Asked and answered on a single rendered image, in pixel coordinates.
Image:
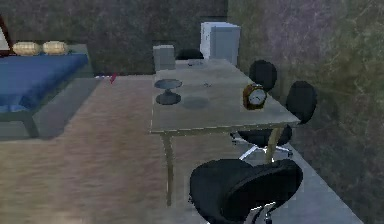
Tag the brown alarm clock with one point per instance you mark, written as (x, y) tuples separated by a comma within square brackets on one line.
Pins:
[(254, 96)]

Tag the pale green table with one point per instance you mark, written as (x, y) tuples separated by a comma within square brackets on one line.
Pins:
[(206, 103)]

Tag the grey stand dish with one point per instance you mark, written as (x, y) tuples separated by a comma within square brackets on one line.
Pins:
[(168, 90)]

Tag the black office chair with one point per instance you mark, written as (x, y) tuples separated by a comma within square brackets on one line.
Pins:
[(233, 190), (296, 103), (263, 74), (189, 54)]

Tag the grey box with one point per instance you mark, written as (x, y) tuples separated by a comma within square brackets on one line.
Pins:
[(164, 57)]

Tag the white cabinet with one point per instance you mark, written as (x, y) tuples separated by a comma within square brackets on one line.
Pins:
[(220, 41)]

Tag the red small object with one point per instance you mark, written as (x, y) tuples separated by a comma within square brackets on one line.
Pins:
[(113, 78)]

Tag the tan pillow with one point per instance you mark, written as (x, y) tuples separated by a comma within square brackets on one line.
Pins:
[(55, 47), (26, 48)]

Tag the blue bed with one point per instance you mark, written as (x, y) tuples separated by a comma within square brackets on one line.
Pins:
[(30, 83)]

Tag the dark red framed picture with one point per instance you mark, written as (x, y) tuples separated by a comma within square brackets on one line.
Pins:
[(4, 40)]

